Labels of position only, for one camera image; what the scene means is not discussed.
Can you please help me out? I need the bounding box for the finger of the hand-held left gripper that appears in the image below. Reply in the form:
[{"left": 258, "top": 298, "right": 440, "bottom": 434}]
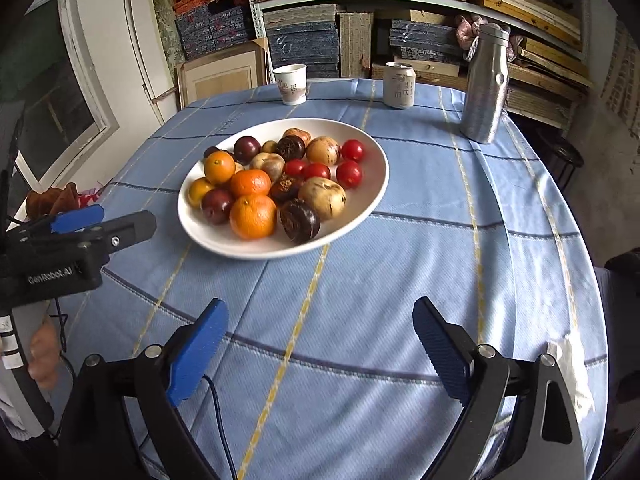
[
  {"left": 7, "top": 203, "right": 106, "bottom": 242},
  {"left": 75, "top": 210, "right": 157, "bottom": 266}
]

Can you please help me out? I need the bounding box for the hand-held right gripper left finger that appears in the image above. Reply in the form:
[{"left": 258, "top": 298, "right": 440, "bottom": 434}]
[{"left": 57, "top": 298, "right": 230, "bottom": 480}]

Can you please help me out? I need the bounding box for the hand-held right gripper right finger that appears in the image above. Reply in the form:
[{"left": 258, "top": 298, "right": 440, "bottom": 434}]
[{"left": 411, "top": 296, "right": 587, "bottom": 480}]

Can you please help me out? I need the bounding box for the yellow orange citrus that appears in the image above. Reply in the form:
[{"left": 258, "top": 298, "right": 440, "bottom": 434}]
[{"left": 187, "top": 177, "right": 216, "bottom": 209}]

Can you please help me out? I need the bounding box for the dark red plum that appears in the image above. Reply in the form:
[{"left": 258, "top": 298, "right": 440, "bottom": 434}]
[
  {"left": 201, "top": 188, "right": 235, "bottom": 225},
  {"left": 233, "top": 136, "right": 262, "bottom": 162}
]

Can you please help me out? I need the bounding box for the white oval plate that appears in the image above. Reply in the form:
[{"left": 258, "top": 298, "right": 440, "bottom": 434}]
[{"left": 177, "top": 118, "right": 390, "bottom": 260}]

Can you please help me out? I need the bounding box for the large orange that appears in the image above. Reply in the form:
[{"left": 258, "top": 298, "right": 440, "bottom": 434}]
[{"left": 229, "top": 194, "right": 278, "bottom": 240}]

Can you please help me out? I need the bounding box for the tan round fruit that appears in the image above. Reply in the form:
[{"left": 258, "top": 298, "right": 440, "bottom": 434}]
[{"left": 249, "top": 152, "right": 286, "bottom": 181}]

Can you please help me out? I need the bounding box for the large tan fruit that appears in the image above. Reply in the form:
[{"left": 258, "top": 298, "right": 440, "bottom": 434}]
[{"left": 298, "top": 176, "right": 347, "bottom": 221}]

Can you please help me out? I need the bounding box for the person's left hand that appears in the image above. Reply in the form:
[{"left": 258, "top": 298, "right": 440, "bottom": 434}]
[{"left": 27, "top": 320, "right": 62, "bottom": 390}]

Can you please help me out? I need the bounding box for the red patterned cloth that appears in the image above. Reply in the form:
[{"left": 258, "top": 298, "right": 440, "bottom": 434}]
[{"left": 77, "top": 185, "right": 108, "bottom": 208}]

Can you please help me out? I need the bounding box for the brown crumpled item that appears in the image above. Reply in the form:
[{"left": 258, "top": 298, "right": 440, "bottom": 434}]
[{"left": 25, "top": 182, "right": 80, "bottom": 218}]

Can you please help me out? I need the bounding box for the window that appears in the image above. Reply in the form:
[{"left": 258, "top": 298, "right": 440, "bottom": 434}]
[{"left": 0, "top": 0, "right": 121, "bottom": 196}]

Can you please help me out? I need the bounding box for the white tissue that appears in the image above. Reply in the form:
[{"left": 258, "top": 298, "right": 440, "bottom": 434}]
[{"left": 546, "top": 337, "right": 596, "bottom": 423}]

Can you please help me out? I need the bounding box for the white leaning slat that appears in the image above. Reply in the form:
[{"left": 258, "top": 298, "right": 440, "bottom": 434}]
[{"left": 123, "top": 0, "right": 166, "bottom": 126}]

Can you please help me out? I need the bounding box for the green marbled board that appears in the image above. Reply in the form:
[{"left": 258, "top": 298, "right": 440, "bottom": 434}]
[{"left": 149, "top": 0, "right": 187, "bottom": 63}]

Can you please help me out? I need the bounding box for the tan speckled fruit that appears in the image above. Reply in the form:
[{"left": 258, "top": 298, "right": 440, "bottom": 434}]
[{"left": 305, "top": 136, "right": 342, "bottom": 166}]

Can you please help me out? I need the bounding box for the white paper cup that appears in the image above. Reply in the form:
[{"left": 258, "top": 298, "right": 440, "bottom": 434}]
[{"left": 272, "top": 64, "right": 307, "bottom": 106}]

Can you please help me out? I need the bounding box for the black stool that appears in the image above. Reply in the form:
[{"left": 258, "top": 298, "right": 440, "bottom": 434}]
[{"left": 537, "top": 132, "right": 585, "bottom": 193}]

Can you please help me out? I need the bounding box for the stack of patterned boxes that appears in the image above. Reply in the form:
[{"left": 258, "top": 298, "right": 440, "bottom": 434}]
[{"left": 157, "top": 0, "right": 593, "bottom": 128}]

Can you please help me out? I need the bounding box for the silver ribbed bottle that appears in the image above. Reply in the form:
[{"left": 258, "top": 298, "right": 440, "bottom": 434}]
[{"left": 459, "top": 22, "right": 511, "bottom": 144}]

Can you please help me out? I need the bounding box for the silver drink can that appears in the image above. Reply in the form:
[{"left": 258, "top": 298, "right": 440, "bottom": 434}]
[{"left": 383, "top": 61, "right": 417, "bottom": 109}]

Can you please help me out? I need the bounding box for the pink cloth bundle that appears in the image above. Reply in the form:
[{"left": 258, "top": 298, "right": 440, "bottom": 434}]
[{"left": 454, "top": 14, "right": 523, "bottom": 63}]

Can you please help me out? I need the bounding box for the black cable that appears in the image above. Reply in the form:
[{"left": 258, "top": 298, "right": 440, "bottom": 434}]
[
  {"left": 204, "top": 375, "right": 238, "bottom": 480},
  {"left": 49, "top": 299, "right": 78, "bottom": 378}
]

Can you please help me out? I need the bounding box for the wooden frame board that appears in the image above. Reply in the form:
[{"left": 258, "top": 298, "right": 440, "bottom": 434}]
[{"left": 175, "top": 37, "right": 271, "bottom": 111}]

